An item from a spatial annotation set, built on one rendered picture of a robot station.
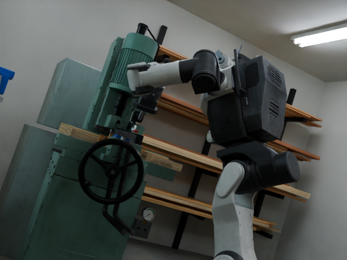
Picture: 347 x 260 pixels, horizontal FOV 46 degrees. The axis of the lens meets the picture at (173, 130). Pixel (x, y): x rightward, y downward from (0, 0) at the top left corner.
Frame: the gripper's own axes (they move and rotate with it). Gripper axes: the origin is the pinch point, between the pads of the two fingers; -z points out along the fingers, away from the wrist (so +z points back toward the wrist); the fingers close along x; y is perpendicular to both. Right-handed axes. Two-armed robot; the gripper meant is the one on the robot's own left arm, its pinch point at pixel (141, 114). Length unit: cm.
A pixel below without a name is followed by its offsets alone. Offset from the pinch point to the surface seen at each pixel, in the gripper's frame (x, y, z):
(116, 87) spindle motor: -14.1, 13.8, 3.0
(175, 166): 30.8, 4.7, -24.8
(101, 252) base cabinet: 3, -34, -60
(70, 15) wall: -51, 258, -37
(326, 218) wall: 306, 177, -127
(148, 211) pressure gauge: 16.8, -26.3, -35.0
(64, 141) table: -30.4, -11.3, -20.8
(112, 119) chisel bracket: -10.9, 7.3, -11.7
